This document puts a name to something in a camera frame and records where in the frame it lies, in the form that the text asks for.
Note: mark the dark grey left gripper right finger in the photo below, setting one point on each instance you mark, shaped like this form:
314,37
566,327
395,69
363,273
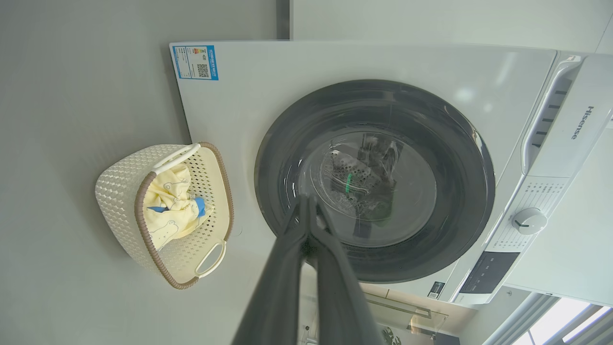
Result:
340,297

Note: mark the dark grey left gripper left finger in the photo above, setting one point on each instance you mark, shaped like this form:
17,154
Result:
278,287

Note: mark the yellow bear print garment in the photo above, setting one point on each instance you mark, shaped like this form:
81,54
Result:
167,225
172,182

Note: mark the washing machine glass door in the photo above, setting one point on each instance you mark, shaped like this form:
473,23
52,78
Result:
431,120

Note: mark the black and white label sticker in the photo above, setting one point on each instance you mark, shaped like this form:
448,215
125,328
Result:
436,290

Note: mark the dark washing machine display panel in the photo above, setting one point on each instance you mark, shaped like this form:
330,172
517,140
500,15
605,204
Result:
488,272

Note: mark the white Hisense washing machine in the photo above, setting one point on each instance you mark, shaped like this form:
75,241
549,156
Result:
230,124

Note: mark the white washing machine dial knob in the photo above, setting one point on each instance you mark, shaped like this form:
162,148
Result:
529,221

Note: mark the cream basket with brown rim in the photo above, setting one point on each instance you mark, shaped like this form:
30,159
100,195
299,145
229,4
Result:
119,191

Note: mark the blue energy label sticker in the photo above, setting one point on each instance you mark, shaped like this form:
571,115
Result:
194,62

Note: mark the white Hisense detergent drawer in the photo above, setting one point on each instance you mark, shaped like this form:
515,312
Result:
582,120

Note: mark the window with grey frame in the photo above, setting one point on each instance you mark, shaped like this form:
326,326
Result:
550,326

